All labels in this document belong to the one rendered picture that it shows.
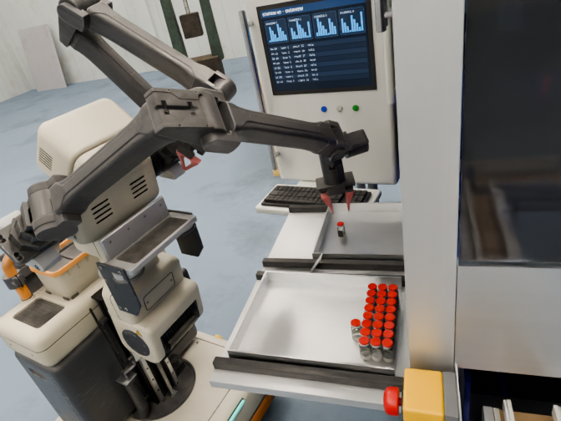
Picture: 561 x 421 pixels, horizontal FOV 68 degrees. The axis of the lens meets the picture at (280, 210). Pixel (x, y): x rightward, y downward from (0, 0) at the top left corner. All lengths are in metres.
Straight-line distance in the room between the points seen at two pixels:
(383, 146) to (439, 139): 1.08
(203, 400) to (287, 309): 0.77
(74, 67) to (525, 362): 12.51
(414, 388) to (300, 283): 0.50
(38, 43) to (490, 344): 12.68
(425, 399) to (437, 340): 0.08
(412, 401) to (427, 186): 0.31
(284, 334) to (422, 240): 0.50
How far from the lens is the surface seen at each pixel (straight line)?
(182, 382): 1.81
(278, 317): 1.01
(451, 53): 0.46
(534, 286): 0.61
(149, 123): 0.70
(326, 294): 1.04
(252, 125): 0.78
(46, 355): 1.45
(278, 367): 0.89
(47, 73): 12.92
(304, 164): 1.71
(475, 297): 0.62
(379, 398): 0.85
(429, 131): 0.49
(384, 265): 1.08
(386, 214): 1.30
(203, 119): 0.71
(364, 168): 1.62
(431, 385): 0.68
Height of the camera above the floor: 1.57
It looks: 30 degrees down
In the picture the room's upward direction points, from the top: 12 degrees counter-clockwise
